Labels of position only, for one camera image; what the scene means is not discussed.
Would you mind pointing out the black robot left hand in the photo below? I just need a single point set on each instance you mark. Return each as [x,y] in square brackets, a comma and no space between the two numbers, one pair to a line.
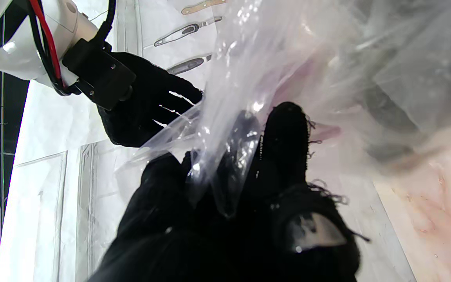
[163,235]

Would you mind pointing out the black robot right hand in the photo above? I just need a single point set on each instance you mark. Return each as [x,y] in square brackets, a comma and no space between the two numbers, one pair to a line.
[151,98]

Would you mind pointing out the clear plastic bag of tea bags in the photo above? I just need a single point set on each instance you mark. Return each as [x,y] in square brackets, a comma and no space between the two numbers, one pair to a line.
[327,58]

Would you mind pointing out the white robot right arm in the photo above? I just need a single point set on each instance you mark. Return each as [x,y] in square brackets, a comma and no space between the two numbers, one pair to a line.
[10,51]

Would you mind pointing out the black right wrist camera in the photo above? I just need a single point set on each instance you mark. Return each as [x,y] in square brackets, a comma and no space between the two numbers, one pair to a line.
[100,74]

